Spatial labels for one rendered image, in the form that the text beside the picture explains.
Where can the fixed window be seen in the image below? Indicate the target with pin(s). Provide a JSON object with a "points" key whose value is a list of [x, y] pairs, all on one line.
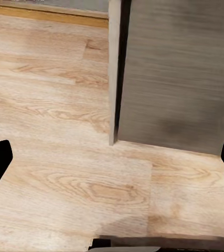
{"points": [[82, 12]]}

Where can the dishwasher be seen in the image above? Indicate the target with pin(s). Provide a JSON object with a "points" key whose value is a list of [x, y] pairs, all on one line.
{"points": [[173, 86]]}

